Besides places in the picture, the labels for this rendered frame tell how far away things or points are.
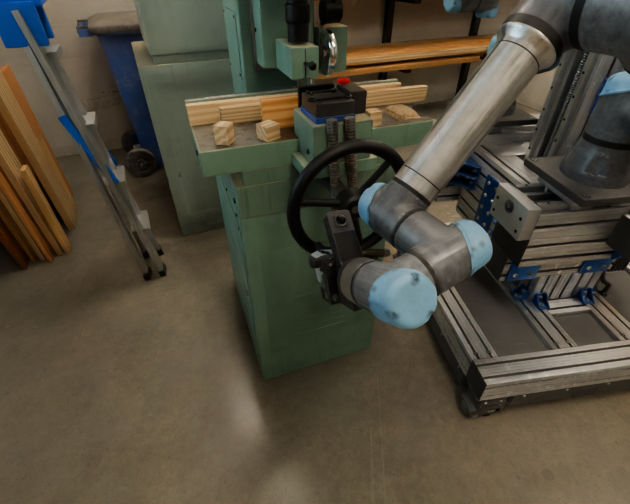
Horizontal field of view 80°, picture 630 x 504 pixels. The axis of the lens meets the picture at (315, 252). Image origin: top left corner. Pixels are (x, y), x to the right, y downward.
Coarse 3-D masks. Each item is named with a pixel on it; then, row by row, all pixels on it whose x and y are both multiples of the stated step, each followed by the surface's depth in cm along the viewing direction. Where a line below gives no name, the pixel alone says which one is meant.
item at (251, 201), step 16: (224, 176) 111; (368, 176) 101; (384, 176) 103; (240, 192) 90; (256, 192) 92; (272, 192) 93; (288, 192) 95; (320, 192) 99; (240, 208) 93; (256, 208) 95; (272, 208) 96
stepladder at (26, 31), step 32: (0, 0) 111; (32, 0) 114; (0, 32) 114; (32, 32) 117; (32, 64) 122; (64, 96) 128; (96, 128) 142; (96, 160) 144; (128, 192) 172; (128, 224) 182
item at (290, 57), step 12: (276, 48) 97; (288, 48) 88; (300, 48) 87; (312, 48) 88; (276, 60) 99; (288, 60) 90; (300, 60) 89; (312, 60) 90; (288, 72) 92; (300, 72) 90; (312, 72) 91
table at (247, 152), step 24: (384, 120) 98; (408, 120) 98; (432, 120) 98; (240, 144) 85; (264, 144) 86; (288, 144) 88; (408, 144) 99; (216, 168) 85; (240, 168) 87; (360, 168) 87
